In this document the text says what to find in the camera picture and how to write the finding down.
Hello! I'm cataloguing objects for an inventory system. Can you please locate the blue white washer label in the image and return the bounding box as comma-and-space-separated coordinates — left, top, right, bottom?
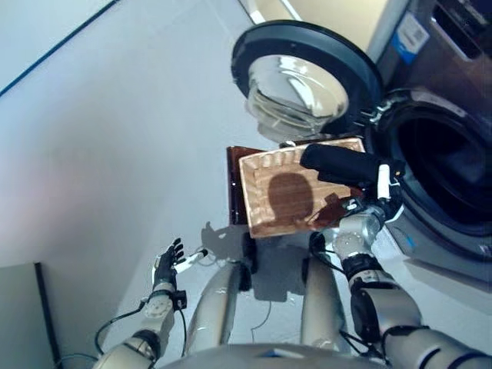
391, 13, 431, 66

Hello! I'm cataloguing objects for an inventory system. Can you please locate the grey washing machine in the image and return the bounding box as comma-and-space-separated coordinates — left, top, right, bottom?
363, 0, 492, 281

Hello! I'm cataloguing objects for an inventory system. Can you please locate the brown glossy stool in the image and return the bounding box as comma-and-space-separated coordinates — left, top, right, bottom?
226, 145, 251, 228

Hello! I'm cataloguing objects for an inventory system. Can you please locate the white shelf cabinet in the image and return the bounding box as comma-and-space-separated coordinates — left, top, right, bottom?
240, 0, 308, 25

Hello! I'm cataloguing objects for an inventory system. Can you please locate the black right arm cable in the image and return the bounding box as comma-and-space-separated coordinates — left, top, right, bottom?
309, 230, 389, 366

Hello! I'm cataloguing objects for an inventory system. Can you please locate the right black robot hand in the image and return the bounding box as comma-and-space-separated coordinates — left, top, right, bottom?
377, 158, 405, 224

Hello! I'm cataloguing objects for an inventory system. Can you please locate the grey robot torso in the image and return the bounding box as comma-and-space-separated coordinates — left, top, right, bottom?
161, 341, 389, 369

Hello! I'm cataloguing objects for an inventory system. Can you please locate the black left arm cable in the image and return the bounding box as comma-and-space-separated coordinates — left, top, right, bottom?
53, 299, 188, 369

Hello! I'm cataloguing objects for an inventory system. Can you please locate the grey cabinet panel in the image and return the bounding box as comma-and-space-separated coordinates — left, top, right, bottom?
0, 262, 62, 369

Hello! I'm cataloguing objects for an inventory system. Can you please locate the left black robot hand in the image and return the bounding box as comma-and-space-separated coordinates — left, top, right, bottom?
153, 237, 209, 289

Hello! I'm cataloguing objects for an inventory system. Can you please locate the black garment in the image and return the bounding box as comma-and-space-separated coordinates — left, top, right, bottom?
299, 142, 397, 188

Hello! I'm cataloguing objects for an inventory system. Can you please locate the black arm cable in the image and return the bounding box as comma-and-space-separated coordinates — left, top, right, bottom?
309, 230, 389, 366
53, 299, 188, 369

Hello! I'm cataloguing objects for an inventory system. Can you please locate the round glass washer door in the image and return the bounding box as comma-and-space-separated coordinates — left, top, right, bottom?
230, 21, 384, 141

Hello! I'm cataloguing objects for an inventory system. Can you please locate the left silver robot leg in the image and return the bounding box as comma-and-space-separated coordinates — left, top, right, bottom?
184, 234, 259, 347

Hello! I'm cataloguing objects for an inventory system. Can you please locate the wicker laundry basket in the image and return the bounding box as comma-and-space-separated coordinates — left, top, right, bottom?
238, 137, 367, 240

